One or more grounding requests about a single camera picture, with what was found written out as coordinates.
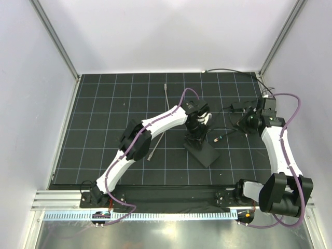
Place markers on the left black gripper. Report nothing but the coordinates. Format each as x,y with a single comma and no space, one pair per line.
198,138

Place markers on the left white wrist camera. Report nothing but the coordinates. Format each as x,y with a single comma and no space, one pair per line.
204,119

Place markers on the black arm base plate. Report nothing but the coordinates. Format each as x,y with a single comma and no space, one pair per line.
168,197

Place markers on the black network switch box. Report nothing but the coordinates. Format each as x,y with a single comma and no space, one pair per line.
207,157

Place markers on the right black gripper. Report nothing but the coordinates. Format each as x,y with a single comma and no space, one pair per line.
240,124

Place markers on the left aluminium frame post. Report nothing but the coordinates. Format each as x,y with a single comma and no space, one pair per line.
54,37

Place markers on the white slotted cable duct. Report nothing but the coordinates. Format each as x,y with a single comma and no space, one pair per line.
102,216

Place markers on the right aluminium frame post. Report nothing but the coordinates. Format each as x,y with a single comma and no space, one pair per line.
287,26

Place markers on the black grid mat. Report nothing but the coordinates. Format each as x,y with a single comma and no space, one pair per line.
105,103

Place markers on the aluminium frame rail front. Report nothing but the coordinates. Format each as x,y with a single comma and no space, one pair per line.
74,199

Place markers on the black ethernet cable silver plug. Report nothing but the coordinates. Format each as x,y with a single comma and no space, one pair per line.
235,71

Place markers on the aluminium frame post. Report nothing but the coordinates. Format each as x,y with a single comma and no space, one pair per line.
287,26
54,37

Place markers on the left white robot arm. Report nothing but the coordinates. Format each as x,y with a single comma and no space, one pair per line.
137,137

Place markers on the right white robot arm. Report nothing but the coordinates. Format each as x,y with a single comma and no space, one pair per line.
287,191

